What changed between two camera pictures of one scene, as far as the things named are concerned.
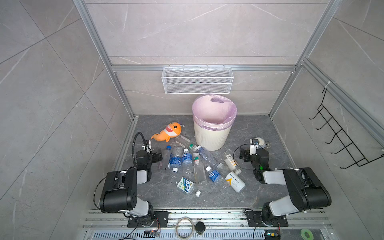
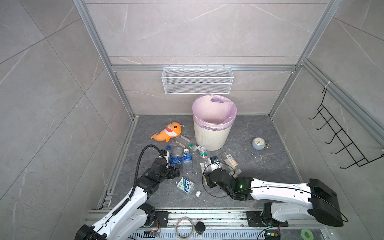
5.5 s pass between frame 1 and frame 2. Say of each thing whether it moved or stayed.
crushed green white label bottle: stayed
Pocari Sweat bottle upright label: stayed
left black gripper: moved
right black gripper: moved
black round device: stayed
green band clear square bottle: moved
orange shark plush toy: stayed
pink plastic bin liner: stayed
